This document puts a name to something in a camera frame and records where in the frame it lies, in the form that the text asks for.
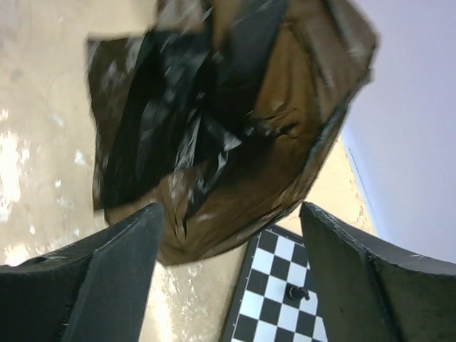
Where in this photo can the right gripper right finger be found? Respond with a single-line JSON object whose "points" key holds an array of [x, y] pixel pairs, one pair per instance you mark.
{"points": [[371, 290]]}

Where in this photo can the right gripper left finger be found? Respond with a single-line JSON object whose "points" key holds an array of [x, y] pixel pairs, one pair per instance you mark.
{"points": [[95, 289]]}

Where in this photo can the black trash bag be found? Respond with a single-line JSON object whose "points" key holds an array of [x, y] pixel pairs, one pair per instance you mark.
{"points": [[224, 113]]}

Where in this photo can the black chess pawn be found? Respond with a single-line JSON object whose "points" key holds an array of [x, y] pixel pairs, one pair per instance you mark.
{"points": [[297, 293]]}

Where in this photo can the black white chessboard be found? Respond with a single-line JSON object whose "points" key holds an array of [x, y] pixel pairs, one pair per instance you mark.
{"points": [[261, 310]]}

